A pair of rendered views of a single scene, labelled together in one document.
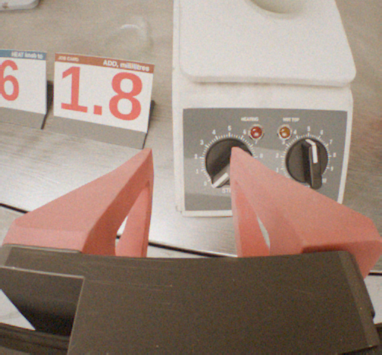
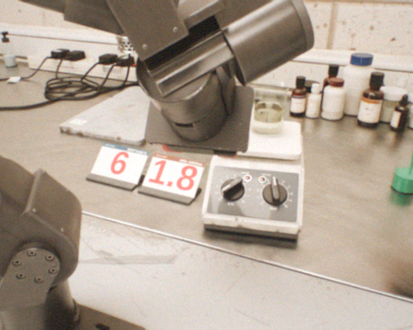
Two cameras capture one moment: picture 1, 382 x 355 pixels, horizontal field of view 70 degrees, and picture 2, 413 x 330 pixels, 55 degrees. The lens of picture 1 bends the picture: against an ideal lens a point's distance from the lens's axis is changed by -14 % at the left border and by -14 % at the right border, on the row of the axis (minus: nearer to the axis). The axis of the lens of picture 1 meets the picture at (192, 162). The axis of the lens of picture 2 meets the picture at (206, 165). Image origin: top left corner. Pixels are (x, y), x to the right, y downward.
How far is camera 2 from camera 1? 0.41 m
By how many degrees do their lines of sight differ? 48
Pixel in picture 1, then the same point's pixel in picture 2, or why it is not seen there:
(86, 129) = (160, 192)
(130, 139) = (184, 198)
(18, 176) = (108, 204)
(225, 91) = (235, 161)
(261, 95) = (252, 164)
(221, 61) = not seen: hidden behind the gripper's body
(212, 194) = (222, 205)
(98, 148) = (164, 201)
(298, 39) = (273, 143)
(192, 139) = (216, 178)
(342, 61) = (294, 149)
